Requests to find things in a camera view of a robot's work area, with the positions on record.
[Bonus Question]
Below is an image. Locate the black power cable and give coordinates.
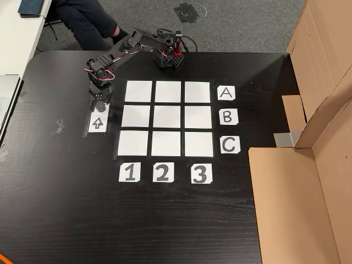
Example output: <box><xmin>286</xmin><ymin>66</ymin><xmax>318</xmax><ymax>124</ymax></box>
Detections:
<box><xmin>180</xmin><ymin>35</ymin><xmax>199</xmax><ymax>53</ymax></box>

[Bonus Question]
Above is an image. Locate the dark floor tape patch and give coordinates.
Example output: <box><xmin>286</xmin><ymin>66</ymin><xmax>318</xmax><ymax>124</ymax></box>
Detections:
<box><xmin>173</xmin><ymin>2</ymin><xmax>207</xmax><ymax>24</ymax></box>

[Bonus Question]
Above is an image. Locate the white paper grid square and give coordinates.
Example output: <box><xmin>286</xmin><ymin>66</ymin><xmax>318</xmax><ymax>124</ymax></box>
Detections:
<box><xmin>155</xmin><ymin>80</ymin><xmax>182</xmax><ymax>103</ymax></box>
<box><xmin>117</xmin><ymin>130</ymin><xmax>149</xmax><ymax>157</ymax></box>
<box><xmin>153</xmin><ymin>105</ymin><xmax>182</xmax><ymax>129</ymax></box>
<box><xmin>125</xmin><ymin>80</ymin><xmax>153</xmax><ymax>102</ymax></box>
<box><xmin>184</xmin><ymin>131</ymin><xmax>215</xmax><ymax>157</ymax></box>
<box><xmin>184</xmin><ymin>81</ymin><xmax>211</xmax><ymax>103</ymax></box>
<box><xmin>184</xmin><ymin>106</ymin><xmax>213</xmax><ymax>129</ymax></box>
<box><xmin>122</xmin><ymin>105</ymin><xmax>151</xmax><ymax>128</ymax></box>
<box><xmin>151</xmin><ymin>131</ymin><xmax>182</xmax><ymax>157</ymax></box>

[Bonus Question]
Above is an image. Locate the person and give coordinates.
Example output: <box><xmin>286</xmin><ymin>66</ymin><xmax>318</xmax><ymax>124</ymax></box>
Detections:
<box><xmin>50</xmin><ymin>0</ymin><xmax>130</xmax><ymax>52</ymax></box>

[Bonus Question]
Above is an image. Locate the red black bar clamp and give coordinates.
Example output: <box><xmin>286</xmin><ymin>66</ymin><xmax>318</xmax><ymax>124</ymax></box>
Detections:
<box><xmin>173</xmin><ymin>30</ymin><xmax>184</xmax><ymax>56</ymax></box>

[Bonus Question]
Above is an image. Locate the paper sheet number 2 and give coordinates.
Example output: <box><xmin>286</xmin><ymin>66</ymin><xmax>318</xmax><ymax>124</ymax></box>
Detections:
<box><xmin>152</xmin><ymin>162</ymin><xmax>175</xmax><ymax>183</ymax></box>

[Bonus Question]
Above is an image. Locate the dark blue notebook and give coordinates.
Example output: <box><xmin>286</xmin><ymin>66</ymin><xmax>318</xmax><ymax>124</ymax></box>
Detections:
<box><xmin>18</xmin><ymin>0</ymin><xmax>45</xmax><ymax>19</ymax></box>

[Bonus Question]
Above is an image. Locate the paper sheet number 3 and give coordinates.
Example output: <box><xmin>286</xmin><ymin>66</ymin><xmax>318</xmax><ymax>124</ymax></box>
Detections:
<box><xmin>191</xmin><ymin>163</ymin><xmax>213</xmax><ymax>184</ymax></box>

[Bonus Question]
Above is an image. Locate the paper sheet letter B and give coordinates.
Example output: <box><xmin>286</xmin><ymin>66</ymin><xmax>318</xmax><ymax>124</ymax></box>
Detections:
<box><xmin>219</xmin><ymin>108</ymin><xmax>239</xmax><ymax>126</ymax></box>

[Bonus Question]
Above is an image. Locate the paper sheet letter A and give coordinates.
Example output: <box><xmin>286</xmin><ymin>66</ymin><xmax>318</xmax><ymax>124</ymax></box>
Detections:
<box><xmin>217</xmin><ymin>85</ymin><xmax>237</xmax><ymax>101</ymax></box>

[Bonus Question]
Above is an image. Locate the paper sheet letter C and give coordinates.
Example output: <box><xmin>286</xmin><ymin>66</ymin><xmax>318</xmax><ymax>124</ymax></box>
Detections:
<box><xmin>219</xmin><ymin>136</ymin><xmax>241</xmax><ymax>155</ymax></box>

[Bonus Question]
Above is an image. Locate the white arrow paper sheet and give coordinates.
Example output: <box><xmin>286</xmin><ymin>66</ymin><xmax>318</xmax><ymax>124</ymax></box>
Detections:
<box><xmin>87</xmin><ymin>102</ymin><xmax>110</xmax><ymax>134</ymax></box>

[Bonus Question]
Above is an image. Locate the white desk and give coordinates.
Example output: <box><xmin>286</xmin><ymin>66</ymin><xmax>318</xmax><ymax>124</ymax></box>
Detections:
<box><xmin>0</xmin><ymin>0</ymin><xmax>53</xmax><ymax>76</ymax></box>

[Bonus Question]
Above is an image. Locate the brown cardboard screen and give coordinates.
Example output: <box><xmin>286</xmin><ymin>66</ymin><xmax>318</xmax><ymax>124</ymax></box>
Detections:
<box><xmin>282</xmin><ymin>0</ymin><xmax>352</xmax><ymax>149</ymax></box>
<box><xmin>248</xmin><ymin>96</ymin><xmax>352</xmax><ymax>264</ymax></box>

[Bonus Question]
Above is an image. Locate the paper sheet number 1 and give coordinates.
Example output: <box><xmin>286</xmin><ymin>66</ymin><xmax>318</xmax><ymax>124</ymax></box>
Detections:
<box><xmin>118</xmin><ymin>162</ymin><xmax>141</xmax><ymax>183</ymax></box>

